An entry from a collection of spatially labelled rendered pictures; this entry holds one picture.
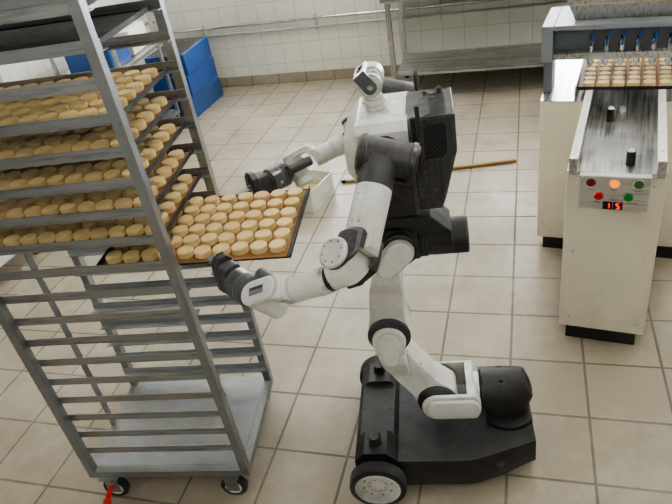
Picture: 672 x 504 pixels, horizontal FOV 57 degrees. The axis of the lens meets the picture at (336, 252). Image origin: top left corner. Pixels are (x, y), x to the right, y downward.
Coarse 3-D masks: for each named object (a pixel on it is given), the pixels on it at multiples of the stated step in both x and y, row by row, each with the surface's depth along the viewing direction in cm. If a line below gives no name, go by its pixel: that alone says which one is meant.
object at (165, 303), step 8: (200, 296) 242; (208, 296) 241; (216, 296) 241; (224, 296) 240; (96, 304) 249; (104, 304) 249; (112, 304) 248; (120, 304) 248; (128, 304) 248; (136, 304) 247; (144, 304) 247; (152, 304) 246; (160, 304) 246; (168, 304) 245; (176, 304) 244; (200, 304) 242; (208, 304) 241; (216, 304) 240; (224, 304) 239; (232, 304) 239; (96, 312) 248
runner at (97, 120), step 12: (48, 120) 159; (60, 120) 158; (72, 120) 158; (84, 120) 158; (96, 120) 157; (108, 120) 157; (0, 132) 162; (12, 132) 162; (24, 132) 161; (36, 132) 161
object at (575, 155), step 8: (592, 96) 280; (584, 104) 267; (584, 112) 260; (584, 120) 254; (584, 128) 247; (576, 136) 243; (584, 136) 252; (576, 144) 237; (576, 152) 232; (576, 160) 226; (576, 168) 229
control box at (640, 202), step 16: (592, 176) 228; (608, 176) 226; (624, 176) 224; (640, 176) 222; (592, 192) 231; (608, 192) 229; (624, 192) 227; (640, 192) 224; (592, 208) 235; (624, 208) 230; (640, 208) 228
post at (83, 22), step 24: (72, 0) 138; (96, 48) 144; (96, 72) 147; (120, 120) 153; (120, 144) 157; (144, 168) 164; (144, 192) 164; (168, 240) 175; (168, 264) 177; (192, 312) 188; (192, 336) 192; (216, 384) 203; (240, 456) 223
